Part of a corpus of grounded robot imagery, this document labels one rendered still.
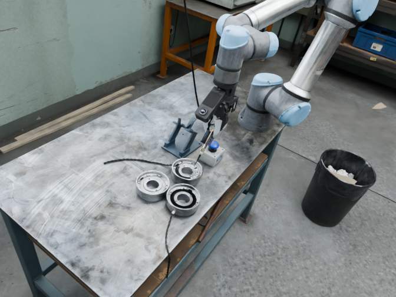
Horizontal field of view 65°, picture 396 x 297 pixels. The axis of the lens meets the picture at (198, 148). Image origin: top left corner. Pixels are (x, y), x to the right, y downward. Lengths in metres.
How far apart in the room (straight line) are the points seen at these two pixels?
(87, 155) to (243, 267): 1.11
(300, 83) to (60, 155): 0.88
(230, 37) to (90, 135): 0.64
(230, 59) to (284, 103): 0.39
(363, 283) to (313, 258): 0.29
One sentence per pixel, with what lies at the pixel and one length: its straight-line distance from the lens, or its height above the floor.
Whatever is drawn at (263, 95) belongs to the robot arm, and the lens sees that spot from 1.27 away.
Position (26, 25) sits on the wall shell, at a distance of 2.41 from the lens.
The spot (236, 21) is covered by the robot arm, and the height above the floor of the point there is 1.26.
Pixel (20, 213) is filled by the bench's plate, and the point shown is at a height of 0.80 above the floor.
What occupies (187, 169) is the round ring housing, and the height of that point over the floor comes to 0.82.
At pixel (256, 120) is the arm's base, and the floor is 0.85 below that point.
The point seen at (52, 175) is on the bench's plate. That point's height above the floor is 0.80.
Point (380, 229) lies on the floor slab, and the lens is 2.50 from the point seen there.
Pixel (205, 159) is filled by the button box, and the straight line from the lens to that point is 1.12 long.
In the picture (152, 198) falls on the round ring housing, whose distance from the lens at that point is 0.96.
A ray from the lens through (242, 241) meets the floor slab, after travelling 1.96.
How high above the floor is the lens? 1.55
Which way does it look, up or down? 39 degrees down
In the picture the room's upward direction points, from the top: 11 degrees clockwise
